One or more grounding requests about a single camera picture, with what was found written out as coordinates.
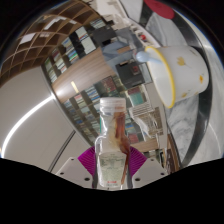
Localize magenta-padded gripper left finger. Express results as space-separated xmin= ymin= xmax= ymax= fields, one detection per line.
xmin=54 ymin=147 xmax=98 ymax=188

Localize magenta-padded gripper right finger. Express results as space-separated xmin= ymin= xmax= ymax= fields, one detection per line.
xmin=128 ymin=147 xmax=169 ymax=189

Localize clear white-capped plastic bottle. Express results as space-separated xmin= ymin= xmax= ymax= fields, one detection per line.
xmin=94 ymin=97 xmax=132 ymax=190

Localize white columned building model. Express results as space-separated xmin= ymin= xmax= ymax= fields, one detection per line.
xmin=128 ymin=101 xmax=165 ymax=141

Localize ceiling light strips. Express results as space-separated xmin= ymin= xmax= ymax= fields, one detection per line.
xmin=1 ymin=95 xmax=54 ymax=158

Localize dark cube model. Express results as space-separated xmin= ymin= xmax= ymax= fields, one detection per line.
xmin=115 ymin=61 xmax=148 ymax=89
xmin=93 ymin=28 xmax=117 ymax=47

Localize tall wooden bookshelf unit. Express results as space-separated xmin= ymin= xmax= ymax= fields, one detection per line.
xmin=41 ymin=18 xmax=168 ymax=158

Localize white mug with yellow rim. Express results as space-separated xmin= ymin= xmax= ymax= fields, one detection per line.
xmin=143 ymin=44 xmax=210 ymax=109

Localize light blue spoon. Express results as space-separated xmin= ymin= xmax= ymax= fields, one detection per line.
xmin=134 ymin=50 xmax=164 ymax=65

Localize grey building model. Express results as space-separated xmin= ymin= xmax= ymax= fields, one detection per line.
xmin=101 ymin=34 xmax=135 ymax=64

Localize wooden cubby shelf unit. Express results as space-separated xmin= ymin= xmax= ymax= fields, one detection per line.
xmin=0 ymin=1 xmax=101 ymax=88

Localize flat round red coaster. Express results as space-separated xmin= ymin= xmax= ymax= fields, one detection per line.
xmin=143 ymin=0 xmax=175 ymax=20

